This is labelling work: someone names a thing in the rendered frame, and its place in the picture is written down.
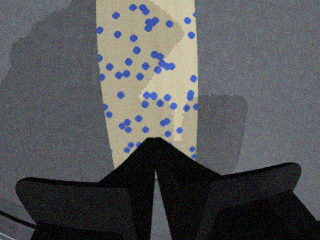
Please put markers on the beige strip with blue dots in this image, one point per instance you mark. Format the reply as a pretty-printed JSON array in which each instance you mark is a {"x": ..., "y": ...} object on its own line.
[{"x": 148, "y": 69}]

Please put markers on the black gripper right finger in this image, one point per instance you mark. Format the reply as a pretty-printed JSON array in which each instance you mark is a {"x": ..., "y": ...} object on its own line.
[{"x": 193, "y": 195}]

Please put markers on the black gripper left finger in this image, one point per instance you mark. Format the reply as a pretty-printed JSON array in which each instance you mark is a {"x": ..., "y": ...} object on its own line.
[{"x": 122, "y": 202}]

